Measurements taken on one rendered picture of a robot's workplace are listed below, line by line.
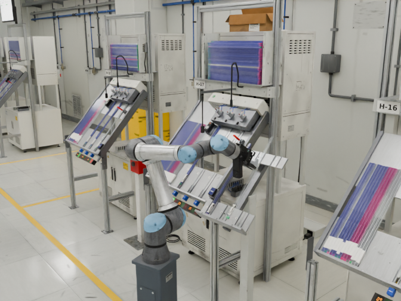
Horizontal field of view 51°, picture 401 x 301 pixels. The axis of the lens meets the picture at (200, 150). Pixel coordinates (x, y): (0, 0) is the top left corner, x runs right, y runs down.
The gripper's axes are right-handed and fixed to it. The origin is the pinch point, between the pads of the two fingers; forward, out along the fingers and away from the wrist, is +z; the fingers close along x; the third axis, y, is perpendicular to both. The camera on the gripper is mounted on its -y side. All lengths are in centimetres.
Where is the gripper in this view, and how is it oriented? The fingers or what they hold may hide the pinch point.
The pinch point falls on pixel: (253, 169)
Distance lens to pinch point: 221.7
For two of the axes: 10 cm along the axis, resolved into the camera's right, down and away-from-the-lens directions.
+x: -6.9, -1.8, 7.0
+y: 3.8, -9.1, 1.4
